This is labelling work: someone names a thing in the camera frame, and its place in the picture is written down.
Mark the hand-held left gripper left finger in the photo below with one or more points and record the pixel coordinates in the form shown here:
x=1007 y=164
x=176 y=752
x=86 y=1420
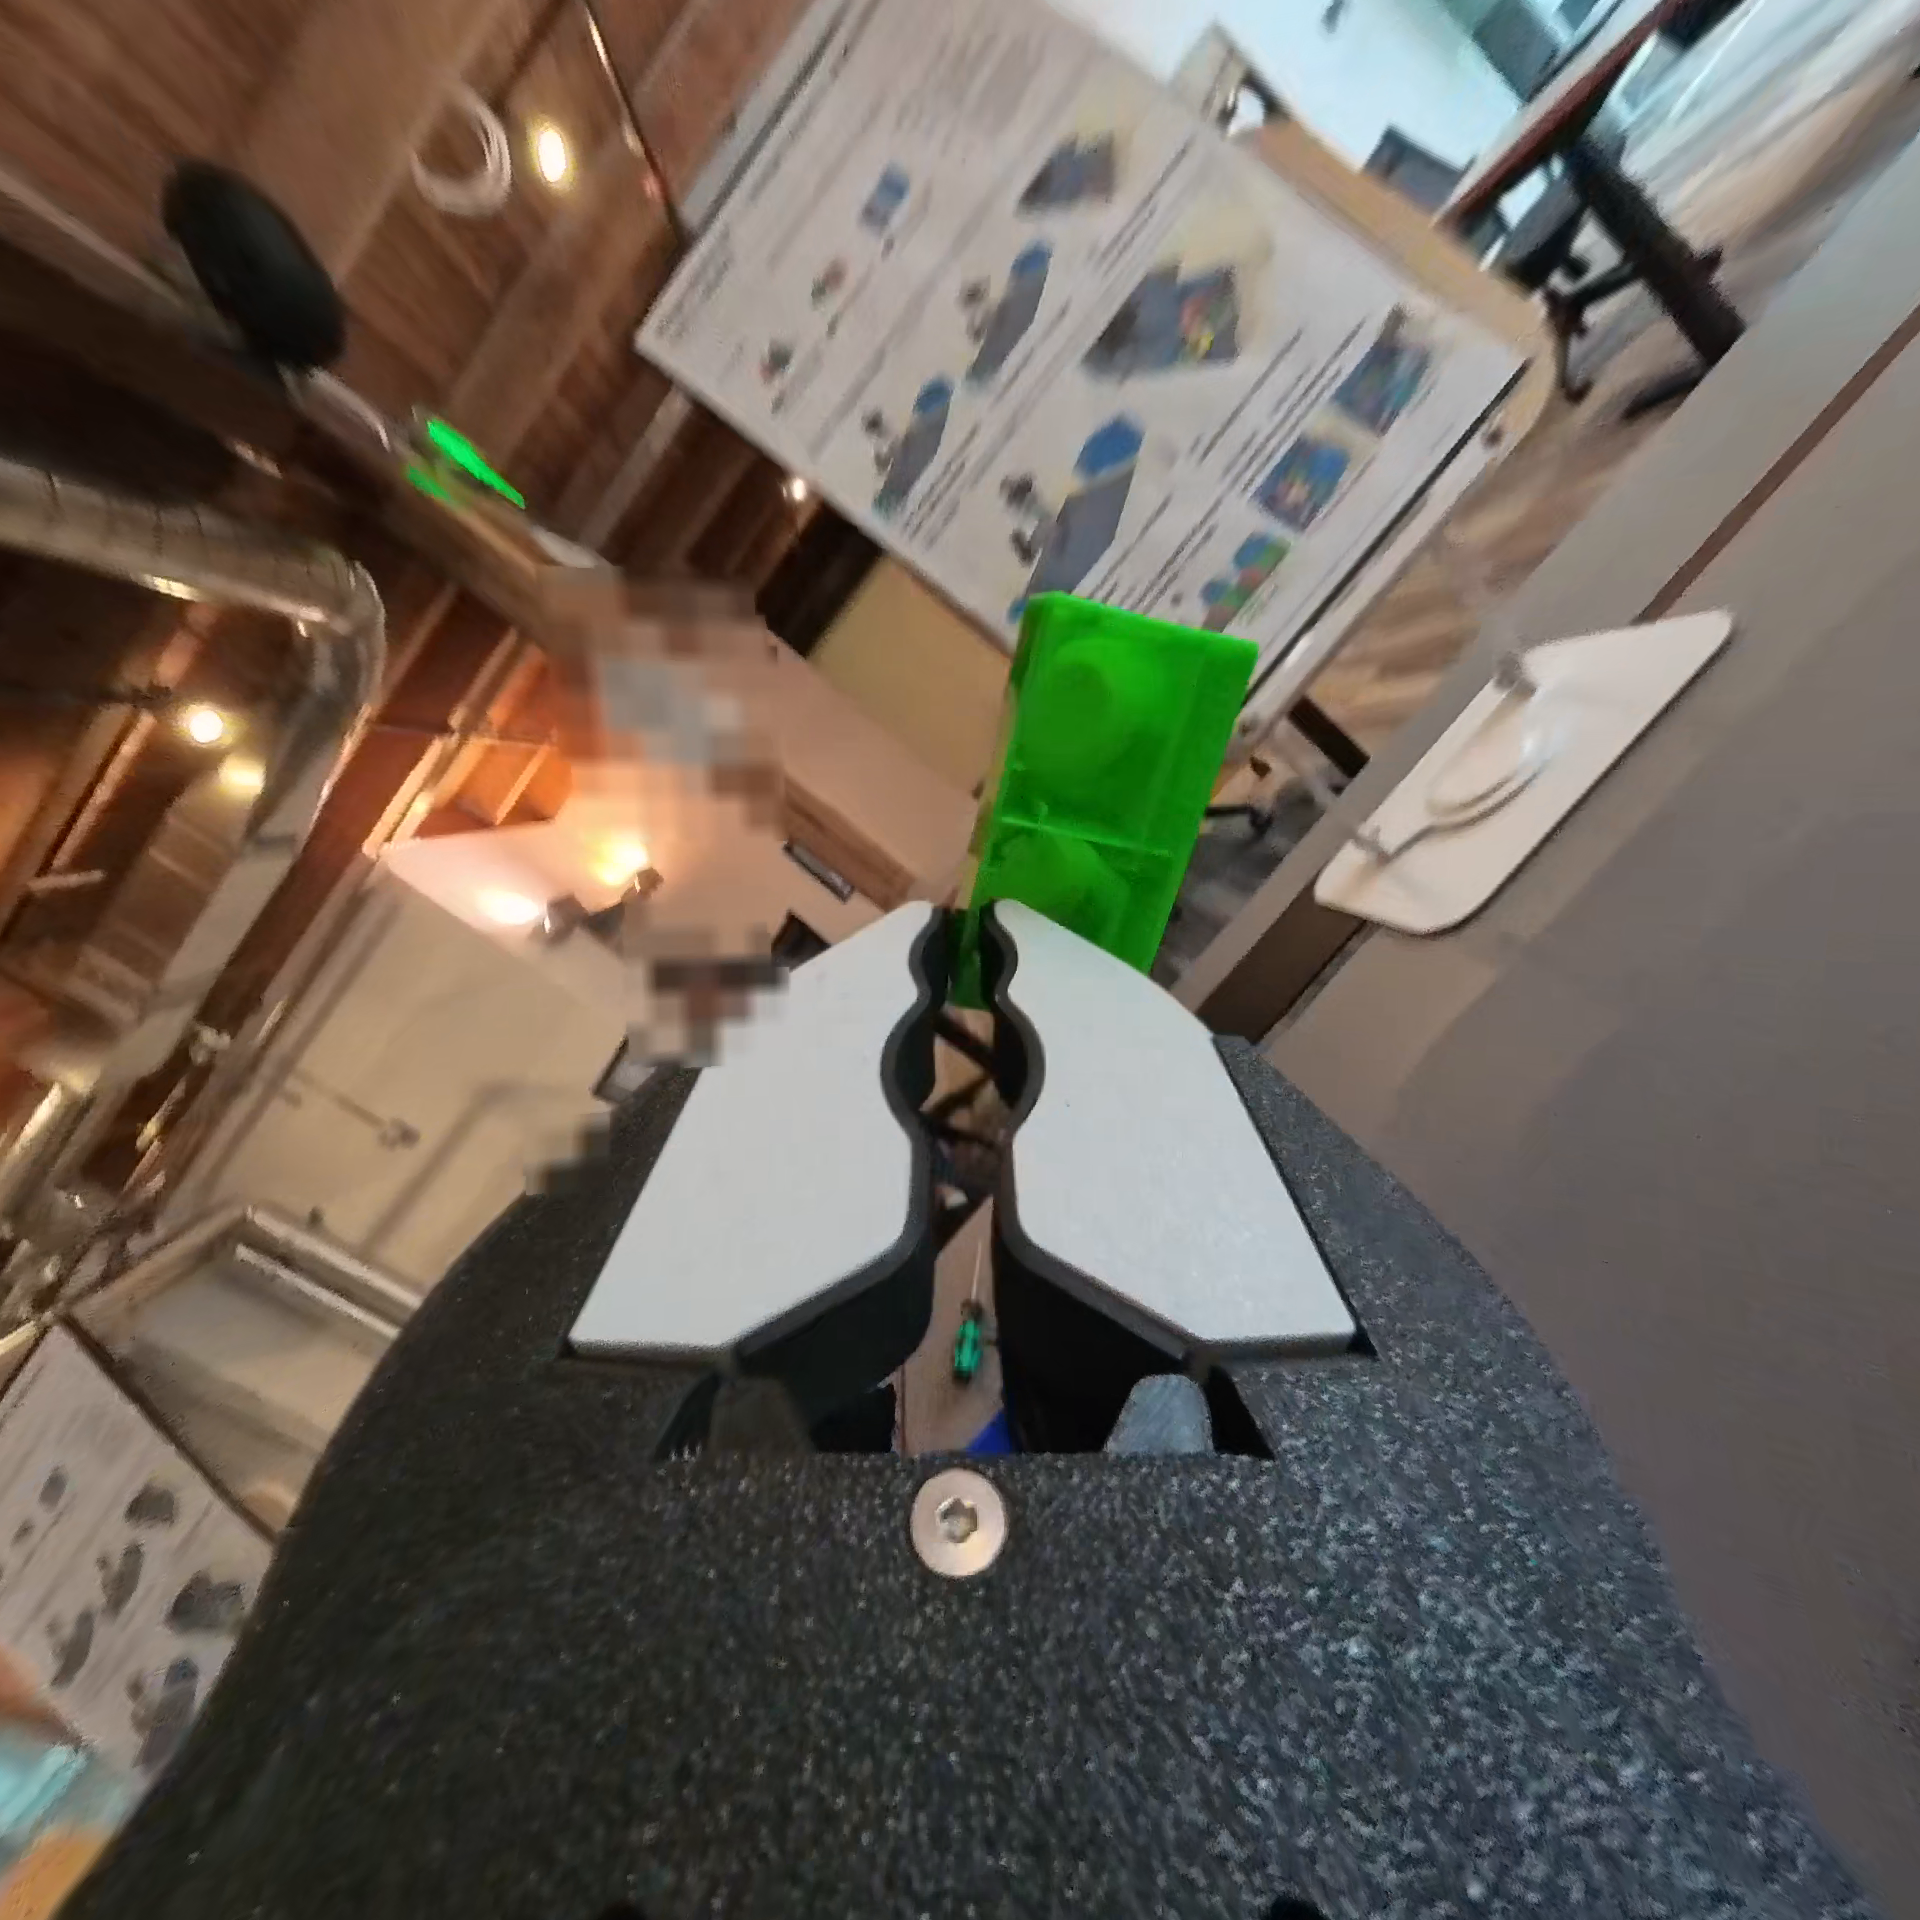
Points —
x=750 y=1186

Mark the silver air duct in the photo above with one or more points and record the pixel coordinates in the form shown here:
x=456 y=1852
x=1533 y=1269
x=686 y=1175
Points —
x=225 y=557

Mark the round ceiling light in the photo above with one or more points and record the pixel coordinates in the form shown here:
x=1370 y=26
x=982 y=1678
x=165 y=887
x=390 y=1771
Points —
x=552 y=149
x=201 y=726

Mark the black round fixture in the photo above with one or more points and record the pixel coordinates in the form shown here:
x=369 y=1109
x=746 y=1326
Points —
x=248 y=270

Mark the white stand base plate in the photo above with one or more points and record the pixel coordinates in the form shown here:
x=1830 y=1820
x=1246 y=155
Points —
x=1590 y=706

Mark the white picture poster board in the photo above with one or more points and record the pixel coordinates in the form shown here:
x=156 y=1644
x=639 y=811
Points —
x=119 y=1576
x=1050 y=300

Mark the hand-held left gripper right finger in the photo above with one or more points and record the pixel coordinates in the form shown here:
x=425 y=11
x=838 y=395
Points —
x=1172 y=1186

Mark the wall lamp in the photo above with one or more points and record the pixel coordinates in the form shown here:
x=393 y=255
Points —
x=568 y=923
x=639 y=885

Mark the long wooden desk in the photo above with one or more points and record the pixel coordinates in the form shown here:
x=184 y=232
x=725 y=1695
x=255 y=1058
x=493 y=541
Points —
x=1650 y=224

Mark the green black screwdriver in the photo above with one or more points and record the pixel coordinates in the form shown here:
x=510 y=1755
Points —
x=967 y=1336

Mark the green exit sign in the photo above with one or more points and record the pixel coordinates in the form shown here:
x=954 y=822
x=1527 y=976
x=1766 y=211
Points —
x=465 y=459

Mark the green mega block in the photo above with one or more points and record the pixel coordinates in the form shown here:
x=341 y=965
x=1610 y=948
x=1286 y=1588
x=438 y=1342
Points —
x=1110 y=750

